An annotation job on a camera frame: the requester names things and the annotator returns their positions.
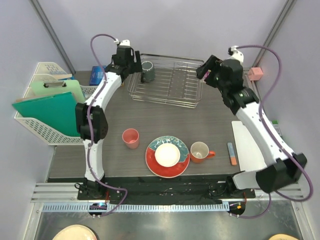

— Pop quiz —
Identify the grey mug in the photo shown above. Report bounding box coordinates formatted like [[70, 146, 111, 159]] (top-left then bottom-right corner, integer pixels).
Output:
[[140, 60, 156, 83]]

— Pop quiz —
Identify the steel wire dish rack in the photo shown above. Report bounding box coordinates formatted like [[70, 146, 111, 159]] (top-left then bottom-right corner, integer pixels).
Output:
[[126, 53, 204, 108]]

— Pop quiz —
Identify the pink cup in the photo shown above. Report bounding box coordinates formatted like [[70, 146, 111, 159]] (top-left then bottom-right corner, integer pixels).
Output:
[[122, 128, 140, 150]]

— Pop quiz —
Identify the orange mug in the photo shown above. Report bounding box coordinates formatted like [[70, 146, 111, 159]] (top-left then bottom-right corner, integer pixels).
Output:
[[190, 141, 216, 164]]

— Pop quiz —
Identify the orange bowl white inside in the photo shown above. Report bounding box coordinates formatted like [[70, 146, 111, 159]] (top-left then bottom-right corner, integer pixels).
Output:
[[154, 143, 181, 168]]

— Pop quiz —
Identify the red and teal floral plate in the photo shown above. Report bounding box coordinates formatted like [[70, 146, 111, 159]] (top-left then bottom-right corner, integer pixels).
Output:
[[145, 135, 191, 179]]

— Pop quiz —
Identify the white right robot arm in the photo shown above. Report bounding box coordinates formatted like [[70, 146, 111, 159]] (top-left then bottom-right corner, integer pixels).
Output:
[[196, 55, 307, 198]]

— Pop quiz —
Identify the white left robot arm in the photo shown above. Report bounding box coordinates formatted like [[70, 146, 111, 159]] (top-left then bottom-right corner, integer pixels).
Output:
[[75, 44, 142, 200]]

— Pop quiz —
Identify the white file organizer rack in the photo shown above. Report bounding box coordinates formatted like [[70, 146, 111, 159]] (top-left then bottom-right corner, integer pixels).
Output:
[[12, 62, 96, 146]]

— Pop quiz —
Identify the pink cube box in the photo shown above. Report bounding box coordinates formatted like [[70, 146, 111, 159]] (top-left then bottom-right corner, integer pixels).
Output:
[[247, 67, 264, 81]]

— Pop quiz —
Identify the blue sunset cover book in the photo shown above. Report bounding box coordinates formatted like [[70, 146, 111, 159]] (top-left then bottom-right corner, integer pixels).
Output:
[[89, 65, 104, 86]]

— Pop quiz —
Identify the green board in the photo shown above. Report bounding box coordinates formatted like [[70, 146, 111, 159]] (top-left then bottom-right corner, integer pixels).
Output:
[[271, 120, 283, 138]]

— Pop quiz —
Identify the orange and blue marker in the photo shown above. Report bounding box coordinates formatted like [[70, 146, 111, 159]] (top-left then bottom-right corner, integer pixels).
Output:
[[227, 142, 237, 166]]

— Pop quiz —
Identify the teal folder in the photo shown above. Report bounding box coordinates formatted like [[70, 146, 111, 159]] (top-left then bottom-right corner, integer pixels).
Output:
[[12, 92, 80, 137]]

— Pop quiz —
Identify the white clipboard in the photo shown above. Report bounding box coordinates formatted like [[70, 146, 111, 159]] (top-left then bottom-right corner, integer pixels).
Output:
[[231, 121, 267, 172]]

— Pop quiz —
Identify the light green clipboard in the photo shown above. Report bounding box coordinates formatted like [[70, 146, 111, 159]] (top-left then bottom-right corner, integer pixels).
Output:
[[30, 80, 85, 103]]

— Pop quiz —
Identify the tan round object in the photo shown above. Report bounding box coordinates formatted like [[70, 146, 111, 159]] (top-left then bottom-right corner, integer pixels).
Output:
[[268, 233, 299, 240]]

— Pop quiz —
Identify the cream round object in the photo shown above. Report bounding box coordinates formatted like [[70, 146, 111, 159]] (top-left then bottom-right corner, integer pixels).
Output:
[[53, 224, 98, 240]]

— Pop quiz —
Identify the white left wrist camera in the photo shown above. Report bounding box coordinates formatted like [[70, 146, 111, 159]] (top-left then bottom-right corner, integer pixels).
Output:
[[113, 38, 132, 50]]

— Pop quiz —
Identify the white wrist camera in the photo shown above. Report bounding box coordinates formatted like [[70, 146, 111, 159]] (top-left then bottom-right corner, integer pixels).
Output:
[[113, 38, 132, 50], [228, 45, 244, 65]]

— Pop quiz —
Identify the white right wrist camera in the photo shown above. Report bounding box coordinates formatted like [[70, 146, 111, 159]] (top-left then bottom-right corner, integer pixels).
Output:
[[228, 45, 244, 65]]

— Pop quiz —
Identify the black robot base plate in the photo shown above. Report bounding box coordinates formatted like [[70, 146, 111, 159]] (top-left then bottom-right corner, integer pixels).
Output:
[[74, 174, 256, 206]]

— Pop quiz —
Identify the white slotted cable duct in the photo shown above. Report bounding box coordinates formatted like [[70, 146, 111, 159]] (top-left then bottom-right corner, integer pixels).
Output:
[[42, 202, 230, 214]]

